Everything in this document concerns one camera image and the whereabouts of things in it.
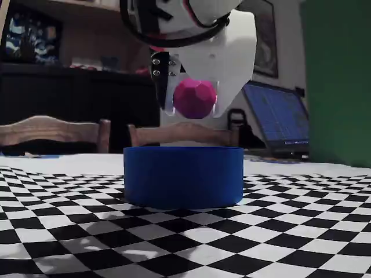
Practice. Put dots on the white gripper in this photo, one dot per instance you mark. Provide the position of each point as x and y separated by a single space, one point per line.
232 69

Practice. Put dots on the pink faceted ball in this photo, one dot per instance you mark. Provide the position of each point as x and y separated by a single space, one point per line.
194 98

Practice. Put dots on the blue round box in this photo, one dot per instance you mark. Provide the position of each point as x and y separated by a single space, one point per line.
182 176

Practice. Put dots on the flat pink white box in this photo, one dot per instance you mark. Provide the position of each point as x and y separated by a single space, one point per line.
85 63

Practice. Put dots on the small red object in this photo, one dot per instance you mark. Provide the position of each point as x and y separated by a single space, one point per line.
143 71

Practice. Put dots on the brown wooden chair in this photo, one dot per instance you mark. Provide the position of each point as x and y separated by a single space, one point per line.
52 130
179 133

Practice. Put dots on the open laptop with blue screen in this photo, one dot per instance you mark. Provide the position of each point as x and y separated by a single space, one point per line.
275 116

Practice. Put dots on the small blue container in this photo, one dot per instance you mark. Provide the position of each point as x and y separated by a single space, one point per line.
110 61

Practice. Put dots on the black low cabinet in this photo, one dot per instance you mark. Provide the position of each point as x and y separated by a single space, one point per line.
87 95

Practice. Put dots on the green panel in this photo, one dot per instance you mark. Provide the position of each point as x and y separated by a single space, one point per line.
336 87

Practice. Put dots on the checkerboard printed white sheet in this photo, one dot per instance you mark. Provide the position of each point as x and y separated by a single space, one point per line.
261 231

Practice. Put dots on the blue starry night painting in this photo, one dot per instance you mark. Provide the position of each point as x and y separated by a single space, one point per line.
32 37

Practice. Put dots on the large framed wall picture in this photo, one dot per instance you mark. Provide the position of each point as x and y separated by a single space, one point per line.
265 52

